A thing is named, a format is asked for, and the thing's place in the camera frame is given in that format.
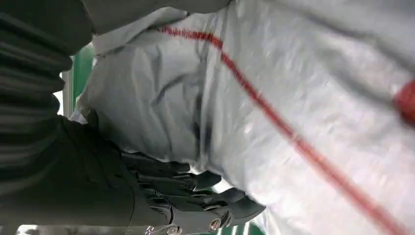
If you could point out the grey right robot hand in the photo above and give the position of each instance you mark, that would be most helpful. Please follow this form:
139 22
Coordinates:
81 181

